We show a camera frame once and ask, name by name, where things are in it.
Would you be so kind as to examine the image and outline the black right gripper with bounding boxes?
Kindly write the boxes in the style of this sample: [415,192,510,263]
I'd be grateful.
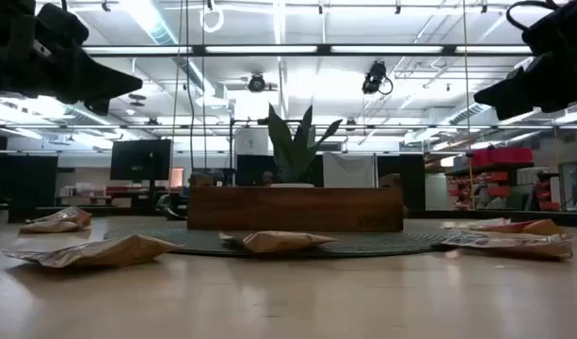
[473,46,577,121]

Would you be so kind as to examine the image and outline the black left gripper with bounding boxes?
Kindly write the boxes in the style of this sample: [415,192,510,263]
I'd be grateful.
[0,0,143,116]

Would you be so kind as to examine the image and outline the orange fruit tea packet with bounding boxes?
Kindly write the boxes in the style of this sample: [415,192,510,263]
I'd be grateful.
[26,205,93,226]
[441,217,565,236]

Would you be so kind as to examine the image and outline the wooden tea organiser box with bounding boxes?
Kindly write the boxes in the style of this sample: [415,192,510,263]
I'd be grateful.
[187,172,405,233]

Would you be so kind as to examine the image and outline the shelf with red bins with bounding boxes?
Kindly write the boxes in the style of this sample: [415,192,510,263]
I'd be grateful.
[445,146,563,212]

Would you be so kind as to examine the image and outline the black monitor on stand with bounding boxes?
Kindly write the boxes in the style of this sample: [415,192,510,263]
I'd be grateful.
[109,138,173,203]

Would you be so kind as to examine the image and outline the background work table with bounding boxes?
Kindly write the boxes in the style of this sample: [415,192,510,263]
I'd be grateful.
[56,183,152,208]

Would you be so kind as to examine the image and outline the black partition panel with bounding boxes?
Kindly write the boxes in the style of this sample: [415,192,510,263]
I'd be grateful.
[376,153,426,212]
[6,154,59,223]

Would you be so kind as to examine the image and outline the white cylinder container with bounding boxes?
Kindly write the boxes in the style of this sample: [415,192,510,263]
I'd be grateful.
[425,172,452,212]

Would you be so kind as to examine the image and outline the black ceiling spotlight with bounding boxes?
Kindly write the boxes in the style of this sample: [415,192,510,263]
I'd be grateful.
[247,73,268,94]

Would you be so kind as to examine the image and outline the grey round woven placemat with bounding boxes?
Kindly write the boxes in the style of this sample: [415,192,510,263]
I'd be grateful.
[103,227,458,258]

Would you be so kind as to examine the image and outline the white square sign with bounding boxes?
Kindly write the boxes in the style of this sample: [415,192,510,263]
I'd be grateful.
[234,127,270,155]

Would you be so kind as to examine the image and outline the white cloth panel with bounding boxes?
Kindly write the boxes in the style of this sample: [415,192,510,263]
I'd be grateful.
[322,151,377,189]

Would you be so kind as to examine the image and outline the snake plant in white pot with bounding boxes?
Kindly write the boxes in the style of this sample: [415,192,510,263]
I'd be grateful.
[267,103,345,188]

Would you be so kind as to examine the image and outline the thin hanging cord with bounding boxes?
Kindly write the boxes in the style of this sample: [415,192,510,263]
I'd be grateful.
[460,0,475,211]

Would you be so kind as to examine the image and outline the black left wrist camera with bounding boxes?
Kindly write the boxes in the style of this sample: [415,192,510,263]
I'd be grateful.
[36,2,90,47]

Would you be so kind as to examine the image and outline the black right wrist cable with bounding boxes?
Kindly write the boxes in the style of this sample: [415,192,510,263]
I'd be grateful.
[505,0,553,32]

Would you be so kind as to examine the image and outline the hanging black cable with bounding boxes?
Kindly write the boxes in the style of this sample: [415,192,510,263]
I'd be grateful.
[184,0,198,173]

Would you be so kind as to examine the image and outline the thin black frame bar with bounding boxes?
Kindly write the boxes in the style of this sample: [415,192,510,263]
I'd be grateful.
[0,122,577,131]

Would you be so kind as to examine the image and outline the white looped cable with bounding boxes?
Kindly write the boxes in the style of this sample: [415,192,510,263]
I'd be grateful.
[199,4,226,34]

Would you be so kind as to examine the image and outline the black mount bracket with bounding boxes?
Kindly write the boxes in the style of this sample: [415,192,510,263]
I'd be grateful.
[155,192,190,221]

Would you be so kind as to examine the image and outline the black ceiling camera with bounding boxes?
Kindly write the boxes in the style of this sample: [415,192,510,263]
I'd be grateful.
[361,59,394,96]

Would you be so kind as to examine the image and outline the black overhead frame beam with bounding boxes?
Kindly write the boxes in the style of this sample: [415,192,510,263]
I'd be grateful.
[83,43,537,57]

